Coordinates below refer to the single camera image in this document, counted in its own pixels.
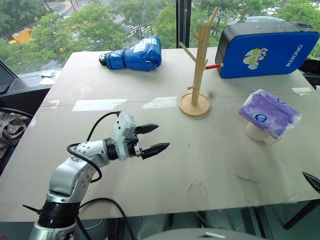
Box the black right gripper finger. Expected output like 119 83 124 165
301 171 320 195

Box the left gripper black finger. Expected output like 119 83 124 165
134 123 160 135
140 142 171 160

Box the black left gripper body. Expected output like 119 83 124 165
126 132 144 159

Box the wooden mug tree stand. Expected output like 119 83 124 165
178 6 225 117

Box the white round holder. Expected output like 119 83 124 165
245 121 282 146

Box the short white tape strip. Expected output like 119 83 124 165
141 96 179 110

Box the black table leg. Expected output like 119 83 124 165
283 199 320 230

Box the long white tape strip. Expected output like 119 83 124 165
71 98 128 112

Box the blue boxing glove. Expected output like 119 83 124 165
98 35 163 73

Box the purple tissue pack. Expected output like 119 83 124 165
238 89 303 140

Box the small white tape strip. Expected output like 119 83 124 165
291 87 315 96

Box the plaid cloth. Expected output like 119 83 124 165
0 111 31 160

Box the blue punching pad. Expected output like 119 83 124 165
214 20 320 80

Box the yellow truck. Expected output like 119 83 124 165
8 27 34 45

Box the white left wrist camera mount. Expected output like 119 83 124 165
113 111 137 161

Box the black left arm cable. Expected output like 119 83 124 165
66 111 136 240

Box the black window post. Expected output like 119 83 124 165
176 0 192 49

